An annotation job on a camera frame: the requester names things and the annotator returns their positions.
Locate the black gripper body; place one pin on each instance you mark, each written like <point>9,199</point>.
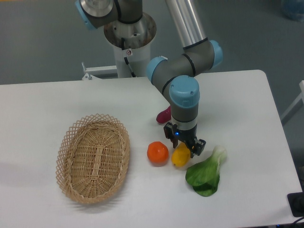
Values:
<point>186,136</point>

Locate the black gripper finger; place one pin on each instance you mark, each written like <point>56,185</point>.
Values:
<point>197,148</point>
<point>171,133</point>

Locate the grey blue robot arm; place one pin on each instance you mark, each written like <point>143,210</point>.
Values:
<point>130,31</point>

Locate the purple sweet potato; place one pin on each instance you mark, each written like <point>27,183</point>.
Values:
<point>164,116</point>

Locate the orange tangerine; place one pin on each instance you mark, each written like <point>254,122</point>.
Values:
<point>157,152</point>

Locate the green bok choy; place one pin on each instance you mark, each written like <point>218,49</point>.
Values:
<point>204,176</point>

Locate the woven wicker basket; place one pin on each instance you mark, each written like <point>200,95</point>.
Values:
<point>93,159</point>

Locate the black device at table edge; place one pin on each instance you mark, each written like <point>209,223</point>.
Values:
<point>296,203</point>

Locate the blue object top right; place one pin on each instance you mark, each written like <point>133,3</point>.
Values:
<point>293,9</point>

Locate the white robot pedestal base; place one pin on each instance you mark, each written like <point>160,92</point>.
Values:
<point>131,62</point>

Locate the white frame at right edge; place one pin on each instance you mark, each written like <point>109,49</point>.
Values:
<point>294,107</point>

